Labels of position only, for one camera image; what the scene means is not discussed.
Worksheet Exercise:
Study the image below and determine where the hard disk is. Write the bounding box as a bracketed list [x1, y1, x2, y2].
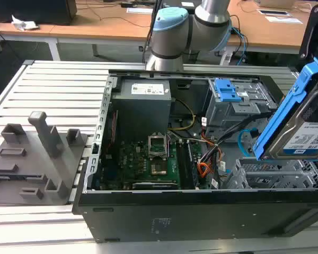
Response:
[252, 56, 318, 162]

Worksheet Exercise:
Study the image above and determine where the blue disk wire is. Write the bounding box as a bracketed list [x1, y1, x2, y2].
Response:
[237, 128, 258, 157]

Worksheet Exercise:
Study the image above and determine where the empty blue disk carrier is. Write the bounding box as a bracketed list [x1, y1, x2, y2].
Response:
[213, 78, 242, 103]

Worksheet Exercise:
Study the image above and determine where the metal disk bay with carrier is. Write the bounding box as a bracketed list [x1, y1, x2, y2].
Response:
[203, 78, 279, 135]

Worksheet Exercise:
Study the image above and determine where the perforated metal disk bay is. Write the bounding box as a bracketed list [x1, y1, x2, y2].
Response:
[224, 158, 318, 189]

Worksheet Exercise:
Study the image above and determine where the black RAM slot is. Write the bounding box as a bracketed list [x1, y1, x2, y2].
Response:
[176, 139, 188, 190]
[187, 141, 200, 190]

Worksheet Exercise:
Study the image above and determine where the white paper sheet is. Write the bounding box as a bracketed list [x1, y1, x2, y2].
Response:
[126, 7, 154, 14]
[264, 15, 304, 24]

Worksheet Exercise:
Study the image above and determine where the socket locking lever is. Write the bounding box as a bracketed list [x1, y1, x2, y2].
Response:
[166, 133, 173, 161]

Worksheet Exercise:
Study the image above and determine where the metal socket cover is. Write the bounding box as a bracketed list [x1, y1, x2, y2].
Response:
[147, 134, 169, 160]

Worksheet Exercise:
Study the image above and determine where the CPU socket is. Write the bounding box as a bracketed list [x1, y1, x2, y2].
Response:
[150, 162, 168, 176]

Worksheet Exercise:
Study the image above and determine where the wooden office desk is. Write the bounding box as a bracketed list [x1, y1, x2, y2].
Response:
[0, 0, 318, 63]

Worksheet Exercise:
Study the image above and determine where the green motherboard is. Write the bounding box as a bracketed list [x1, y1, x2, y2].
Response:
[99, 131, 202, 191]

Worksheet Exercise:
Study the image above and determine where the black graphics card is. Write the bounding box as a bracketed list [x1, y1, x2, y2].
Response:
[131, 180, 180, 190]

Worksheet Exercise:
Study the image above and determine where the black PC case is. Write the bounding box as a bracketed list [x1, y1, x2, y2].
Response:
[71, 69, 318, 244]

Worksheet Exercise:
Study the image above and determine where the black computer tower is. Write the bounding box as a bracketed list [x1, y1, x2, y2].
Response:
[0, 0, 78, 26]

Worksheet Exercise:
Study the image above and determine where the crumpled white paper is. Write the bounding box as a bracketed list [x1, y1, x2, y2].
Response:
[11, 15, 40, 32]

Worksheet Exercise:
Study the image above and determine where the grey parts rack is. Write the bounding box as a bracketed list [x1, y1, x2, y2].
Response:
[0, 111, 90, 206]

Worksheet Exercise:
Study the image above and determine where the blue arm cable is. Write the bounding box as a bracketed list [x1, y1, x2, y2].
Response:
[232, 26, 249, 67]

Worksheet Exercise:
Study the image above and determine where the black grey wire bundle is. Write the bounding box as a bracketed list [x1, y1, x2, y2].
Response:
[213, 112, 272, 151]

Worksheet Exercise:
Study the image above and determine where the yellow wire bundle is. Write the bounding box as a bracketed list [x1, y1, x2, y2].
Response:
[169, 98, 197, 132]

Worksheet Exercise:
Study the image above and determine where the grey white wire bundle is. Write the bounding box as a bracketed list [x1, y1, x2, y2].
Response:
[167, 131, 218, 146]

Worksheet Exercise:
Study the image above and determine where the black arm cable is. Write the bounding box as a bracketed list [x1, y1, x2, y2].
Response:
[142, 0, 160, 64]

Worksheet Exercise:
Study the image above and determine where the black sleeved wire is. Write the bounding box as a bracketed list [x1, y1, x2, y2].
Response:
[211, 148, 220, 190]

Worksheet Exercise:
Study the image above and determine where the orange red wire bundle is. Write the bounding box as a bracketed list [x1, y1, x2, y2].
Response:
[197, 147, 225, 182]

